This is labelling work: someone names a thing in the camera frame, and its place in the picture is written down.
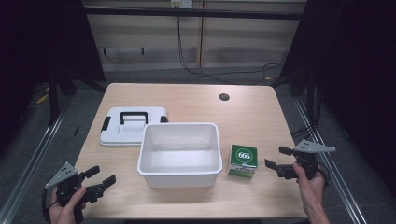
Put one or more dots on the black curtain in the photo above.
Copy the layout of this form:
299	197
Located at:
34	40
355	68

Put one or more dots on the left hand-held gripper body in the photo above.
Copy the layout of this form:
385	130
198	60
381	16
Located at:
63	173

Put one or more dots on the white plastic storage box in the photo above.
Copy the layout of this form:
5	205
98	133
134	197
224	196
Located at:
180	155

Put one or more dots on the metal floor rail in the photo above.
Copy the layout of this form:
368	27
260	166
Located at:
28	174
334	174

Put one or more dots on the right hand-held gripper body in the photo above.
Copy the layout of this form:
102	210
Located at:
311	148

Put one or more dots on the person's right hand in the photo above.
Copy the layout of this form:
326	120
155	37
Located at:
308	190

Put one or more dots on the black horizontal frame bar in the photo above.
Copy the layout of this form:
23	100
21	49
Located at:
193	13

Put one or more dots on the white wall socket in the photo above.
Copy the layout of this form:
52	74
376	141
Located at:
181	3

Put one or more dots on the green cardboard box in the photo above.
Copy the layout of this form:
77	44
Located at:
243	161

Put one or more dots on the black metal stand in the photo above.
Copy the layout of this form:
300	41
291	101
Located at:
53	96

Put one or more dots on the yellow floor tape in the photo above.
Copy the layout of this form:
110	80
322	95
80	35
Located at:
42	99

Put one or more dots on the person's left hand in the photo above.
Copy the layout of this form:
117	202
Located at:
63	212

